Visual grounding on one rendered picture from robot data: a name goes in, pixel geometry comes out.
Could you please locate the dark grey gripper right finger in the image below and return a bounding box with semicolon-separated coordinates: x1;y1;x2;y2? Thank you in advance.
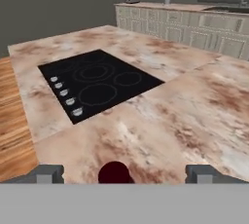
185;164;247;185

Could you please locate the cream base cabinet run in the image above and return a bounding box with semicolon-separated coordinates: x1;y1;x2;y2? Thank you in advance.
114;3;249;62

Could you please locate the dark red round juice bottle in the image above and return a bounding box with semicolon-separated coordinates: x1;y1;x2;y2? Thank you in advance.
97;161;135;185

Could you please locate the black glass hob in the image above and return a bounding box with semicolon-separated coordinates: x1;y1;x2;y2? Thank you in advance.
37;49;165;126

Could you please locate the dark sink basin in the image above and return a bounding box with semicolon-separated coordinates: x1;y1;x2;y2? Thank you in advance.
203;5;249;15

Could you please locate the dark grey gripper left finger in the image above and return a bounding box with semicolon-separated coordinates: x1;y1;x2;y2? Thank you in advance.
3;164;65;185

